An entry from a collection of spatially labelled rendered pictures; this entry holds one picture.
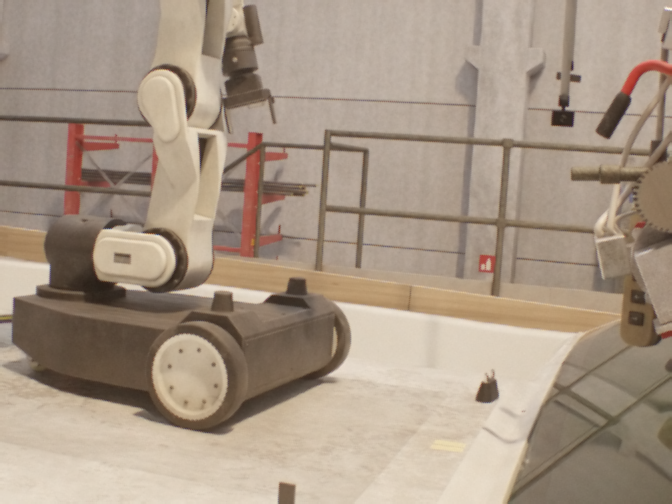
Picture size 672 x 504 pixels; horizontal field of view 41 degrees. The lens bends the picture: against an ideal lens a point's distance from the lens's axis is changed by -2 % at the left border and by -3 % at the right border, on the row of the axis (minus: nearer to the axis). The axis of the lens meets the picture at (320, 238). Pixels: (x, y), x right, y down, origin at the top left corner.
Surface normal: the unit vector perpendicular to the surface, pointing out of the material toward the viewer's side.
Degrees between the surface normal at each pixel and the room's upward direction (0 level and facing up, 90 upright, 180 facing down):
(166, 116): 90
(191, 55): 90
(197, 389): 90
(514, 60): 90
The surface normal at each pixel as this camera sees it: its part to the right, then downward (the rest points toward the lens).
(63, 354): -0.64, 0.01
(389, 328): -0.24, 0.05
